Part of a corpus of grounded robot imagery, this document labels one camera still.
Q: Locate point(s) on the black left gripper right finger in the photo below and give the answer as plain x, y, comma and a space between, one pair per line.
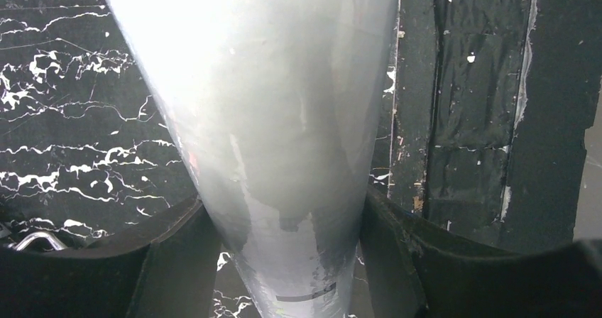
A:
418, 269

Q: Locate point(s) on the black poker chip case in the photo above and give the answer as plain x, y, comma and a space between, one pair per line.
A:
41, 240

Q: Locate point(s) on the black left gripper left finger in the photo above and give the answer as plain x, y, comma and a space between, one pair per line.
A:
163, 267

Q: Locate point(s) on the black front mounting base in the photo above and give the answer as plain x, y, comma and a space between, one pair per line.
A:
494, 120

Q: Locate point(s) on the white shuttlecock tube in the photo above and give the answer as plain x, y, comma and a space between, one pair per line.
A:
274, 107

